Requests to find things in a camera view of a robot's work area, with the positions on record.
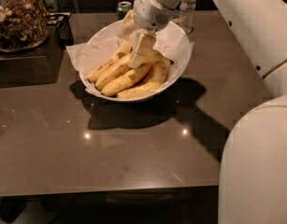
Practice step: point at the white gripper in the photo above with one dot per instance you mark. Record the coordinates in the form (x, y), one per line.
(148, 13)

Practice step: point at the long top banana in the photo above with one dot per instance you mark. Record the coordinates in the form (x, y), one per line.
(122, 66)

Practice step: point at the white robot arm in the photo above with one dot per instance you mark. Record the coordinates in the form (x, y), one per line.
(252, 156)

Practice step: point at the back left banana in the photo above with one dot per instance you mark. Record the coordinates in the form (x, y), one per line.
(120, 52)

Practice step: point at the front right banana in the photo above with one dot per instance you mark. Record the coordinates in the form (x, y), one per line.
(150, 84)

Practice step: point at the middle yellow banana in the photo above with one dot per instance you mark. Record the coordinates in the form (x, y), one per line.
(127, 80)

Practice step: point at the green soda can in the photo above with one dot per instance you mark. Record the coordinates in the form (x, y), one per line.
(122, 8)

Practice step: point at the white paper liner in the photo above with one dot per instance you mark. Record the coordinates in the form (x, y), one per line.
(177, 44)

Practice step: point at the clear plastic water bottle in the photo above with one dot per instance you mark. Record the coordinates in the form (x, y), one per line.
(186, 15)

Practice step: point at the small dark tray items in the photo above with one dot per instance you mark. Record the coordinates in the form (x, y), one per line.
(57, 18)

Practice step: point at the dark raised counter block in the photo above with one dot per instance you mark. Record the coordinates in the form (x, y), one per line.
(36, 66)

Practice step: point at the glass jar of nuts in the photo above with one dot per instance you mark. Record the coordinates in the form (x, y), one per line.
(23, 25)

